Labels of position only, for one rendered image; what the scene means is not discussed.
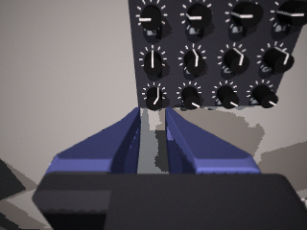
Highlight black knob box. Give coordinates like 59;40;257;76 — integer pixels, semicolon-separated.
128;0;307;110

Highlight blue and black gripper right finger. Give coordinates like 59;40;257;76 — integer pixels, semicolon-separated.
165;106;261;173

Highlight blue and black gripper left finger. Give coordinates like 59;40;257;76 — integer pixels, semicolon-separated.
45;107;141;174

